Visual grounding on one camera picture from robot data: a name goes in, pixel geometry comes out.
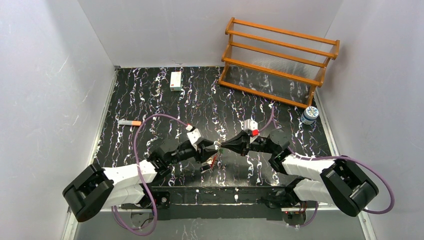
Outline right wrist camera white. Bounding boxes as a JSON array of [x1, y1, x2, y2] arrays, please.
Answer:
[[243, 119, 259, 137]]

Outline aluminium frame rail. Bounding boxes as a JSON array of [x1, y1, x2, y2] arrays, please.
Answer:
[[61, 187, 379, 240]]

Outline steel key organizer red handle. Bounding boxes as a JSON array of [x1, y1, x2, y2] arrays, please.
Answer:
[[206, 147, 223, 170]]

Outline white blue round jar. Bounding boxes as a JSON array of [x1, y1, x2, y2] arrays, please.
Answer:
[[300, 106, 319, 125]]

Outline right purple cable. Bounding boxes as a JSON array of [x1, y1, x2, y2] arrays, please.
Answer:
[[258, 105, 396, 229]]

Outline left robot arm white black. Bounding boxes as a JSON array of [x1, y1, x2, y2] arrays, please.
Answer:
[[62, 138, 218, 223]]

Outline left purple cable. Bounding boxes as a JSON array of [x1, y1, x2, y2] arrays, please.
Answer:
[[111, 113, 195, 237]]

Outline white red small box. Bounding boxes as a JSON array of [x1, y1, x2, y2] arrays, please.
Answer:
[[169, 71, 182, 92]]

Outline orange wooden shelf rack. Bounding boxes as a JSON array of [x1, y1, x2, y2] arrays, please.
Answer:
[[218, 17, 341, 108]]

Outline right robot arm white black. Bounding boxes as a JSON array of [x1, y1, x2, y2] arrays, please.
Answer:
[[221, 129, 379, 217]]

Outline purple cable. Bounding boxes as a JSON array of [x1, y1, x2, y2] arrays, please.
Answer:
[[111, 113, 195, 237], [258, 105, 396, 229]]

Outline orange grey marker pen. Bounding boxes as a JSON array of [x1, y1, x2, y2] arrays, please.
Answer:
[[118, 119, 142, 127]]

